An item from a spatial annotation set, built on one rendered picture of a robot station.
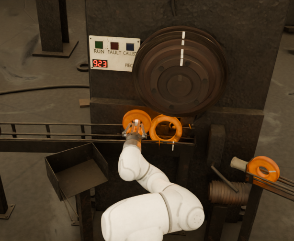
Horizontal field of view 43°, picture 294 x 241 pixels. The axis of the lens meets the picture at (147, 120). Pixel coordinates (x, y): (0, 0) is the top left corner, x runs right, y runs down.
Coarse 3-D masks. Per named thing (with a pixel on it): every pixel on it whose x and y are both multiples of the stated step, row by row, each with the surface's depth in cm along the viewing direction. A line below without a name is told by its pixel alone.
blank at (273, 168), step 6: (258, 156) 190; (264, 156) 188; (252, 162) 191; (258, 162) 189; (264, 162) 186; (270, 162) 185; (252, 168) 193; (258, 168) 193; (270, 168) 186; (276, 168) 185; (258, 174) 192; (264, 174) 193; (270, 174) 187; (276, 174) 185; (276, 180) 188
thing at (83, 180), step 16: (48, 160) 193; (64, 160) 199; (80, 160) 205; (96, 160) 203; (48, 176) 196; (64, 176) 198; (80, 176) 197; (96, 176) 197; (64, 192) 189; (80, 192) 189; (80, 208) 206; (80, 224) 217; (80, 240) 235; (96, 240) 236
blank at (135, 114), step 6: (126, 114) 197; (132, 114) 196; (138, 114) 196; (144, 114) 196; (126, 120) 199; (144, 120) 198; (150, 120) 199; (126, 126) 201; (144, 126) 200; (150, 126) 200
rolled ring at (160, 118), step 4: (160, 116) 205; (164, 116) 205; (168, 116) 204; (152, 120) 208; (156, 120) 206; (160, 120) 205; (164, 120) 205; (168, 120) 205; (172, 120) 205; (176, 120) 205; (152, 124) 206; (156, 124) 206; (176, 124) 206; (180, 124) 205; (152, 128) 207; (176, 128) 206; (180, 128) 206; (152, 132) 208; (176, 132) 207; (180, 132) 207; (152, 136) 208; (156, 136) 208; (176, 136) 207; (180, 136) 207; (160, 140) 209; (164, 140) 210; (168, 140) 210; (172, 140) 208; (176, 140) 208
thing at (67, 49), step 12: (36, 0) 427; (48, 0) 426; (60, 0) 455; (48, 12) 434; (60, 12) 464; (48, 24) 442; (60, 24) 442; (48, 36) 451; (60, 36) 449; (36, 48) 468; (48, 48) 459; (60, 48) 458; (72, 48) 472
